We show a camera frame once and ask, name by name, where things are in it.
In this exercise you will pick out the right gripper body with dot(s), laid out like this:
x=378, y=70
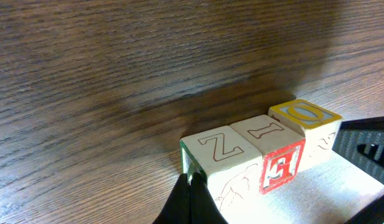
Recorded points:
x=361, y=142

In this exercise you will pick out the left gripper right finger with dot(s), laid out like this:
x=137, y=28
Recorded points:
x=203, y=209

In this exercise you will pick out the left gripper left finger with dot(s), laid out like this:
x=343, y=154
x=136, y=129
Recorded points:
x=176, y=208

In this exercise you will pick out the wooden block green side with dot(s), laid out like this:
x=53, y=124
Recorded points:
x=229, y=164

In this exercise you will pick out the wooden block yellow O side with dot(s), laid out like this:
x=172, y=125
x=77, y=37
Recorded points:
x=317, y=125

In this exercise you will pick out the red letter E block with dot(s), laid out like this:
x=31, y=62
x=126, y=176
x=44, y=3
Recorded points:
x=280, y=146

